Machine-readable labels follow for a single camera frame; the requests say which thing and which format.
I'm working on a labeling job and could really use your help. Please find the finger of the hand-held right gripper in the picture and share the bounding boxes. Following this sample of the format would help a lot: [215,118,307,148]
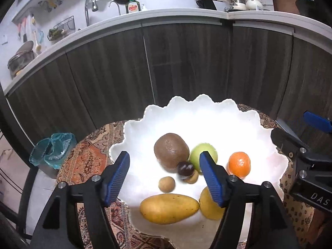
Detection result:
[270,127,332,181]
[303,111,332,133]

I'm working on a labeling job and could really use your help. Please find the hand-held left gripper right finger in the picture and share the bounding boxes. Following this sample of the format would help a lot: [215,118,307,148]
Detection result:
[199,152,299,249]

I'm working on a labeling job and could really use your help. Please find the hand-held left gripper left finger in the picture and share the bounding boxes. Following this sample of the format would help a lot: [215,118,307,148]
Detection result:
[34,151,130,249]

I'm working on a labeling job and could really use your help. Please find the small brown round fruit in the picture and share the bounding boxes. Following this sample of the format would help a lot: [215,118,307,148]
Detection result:
[185,170,200,184]
[159,176,176,194]

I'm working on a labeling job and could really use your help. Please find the orange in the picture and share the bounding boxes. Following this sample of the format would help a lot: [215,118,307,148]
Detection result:
[228,152,251,178]

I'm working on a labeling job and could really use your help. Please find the dark purple plum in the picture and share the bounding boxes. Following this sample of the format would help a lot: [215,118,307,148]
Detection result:
[177,161,194,181]

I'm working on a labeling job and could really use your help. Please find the green apple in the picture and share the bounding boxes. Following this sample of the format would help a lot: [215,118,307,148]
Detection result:
[188,143,218,173]

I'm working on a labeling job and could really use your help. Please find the white scalloped bowl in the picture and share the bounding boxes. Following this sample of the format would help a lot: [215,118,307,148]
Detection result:
[108,94,289,249]

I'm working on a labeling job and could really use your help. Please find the yellow mango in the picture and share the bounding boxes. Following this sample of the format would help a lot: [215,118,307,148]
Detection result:
[140,194,200,225]

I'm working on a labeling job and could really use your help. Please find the person's right forearm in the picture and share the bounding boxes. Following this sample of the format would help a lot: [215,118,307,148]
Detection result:
[307,211,332,249]

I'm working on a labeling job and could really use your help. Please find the yellow lemon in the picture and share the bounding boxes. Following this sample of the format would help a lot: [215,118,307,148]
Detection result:
[199,187,226,220]

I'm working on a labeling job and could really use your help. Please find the patterned orange tablecloth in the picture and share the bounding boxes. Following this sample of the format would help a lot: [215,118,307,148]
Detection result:
[56,104,322,249]

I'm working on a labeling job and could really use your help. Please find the brown kiwi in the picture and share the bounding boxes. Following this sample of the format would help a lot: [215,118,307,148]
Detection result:
[154,133,190,173]

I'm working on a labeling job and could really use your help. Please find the trash bin with teal bag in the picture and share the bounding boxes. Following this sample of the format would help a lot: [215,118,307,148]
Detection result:
[29,132,77,179]

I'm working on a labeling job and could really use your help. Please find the dark wood kitchen cabinets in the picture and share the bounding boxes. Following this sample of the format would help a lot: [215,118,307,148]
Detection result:
[5,22,332,161]

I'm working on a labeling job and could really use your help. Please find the black pan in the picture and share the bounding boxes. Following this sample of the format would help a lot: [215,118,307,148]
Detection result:
[295,0,325,18]

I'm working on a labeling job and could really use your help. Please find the white kettle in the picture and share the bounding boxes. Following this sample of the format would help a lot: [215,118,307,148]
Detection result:
[216,0,245,11]

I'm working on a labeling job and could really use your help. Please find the yellow dish brush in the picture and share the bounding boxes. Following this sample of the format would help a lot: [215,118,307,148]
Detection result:
[32,30,43,55]

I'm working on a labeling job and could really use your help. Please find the grey pot with lid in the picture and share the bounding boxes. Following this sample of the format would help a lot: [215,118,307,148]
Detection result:
[7,41,35,79]

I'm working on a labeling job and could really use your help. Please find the hanging red utensils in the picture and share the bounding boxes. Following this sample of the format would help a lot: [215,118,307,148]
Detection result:
[17,16,29,42]

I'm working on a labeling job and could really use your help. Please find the chrome kitchen faucet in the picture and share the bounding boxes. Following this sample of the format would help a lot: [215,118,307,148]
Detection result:
[85,0,98,27]

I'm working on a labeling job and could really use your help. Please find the green dish soap bottle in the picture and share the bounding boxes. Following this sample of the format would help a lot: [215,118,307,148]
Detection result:
[126,0,140,14]

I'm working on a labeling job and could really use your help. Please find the small chrome tap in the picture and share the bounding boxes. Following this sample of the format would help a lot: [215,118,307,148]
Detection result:
[108,0,121,16]

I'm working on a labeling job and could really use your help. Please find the wire wall basket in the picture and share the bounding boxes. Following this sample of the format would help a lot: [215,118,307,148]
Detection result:
[47,16,76,41]

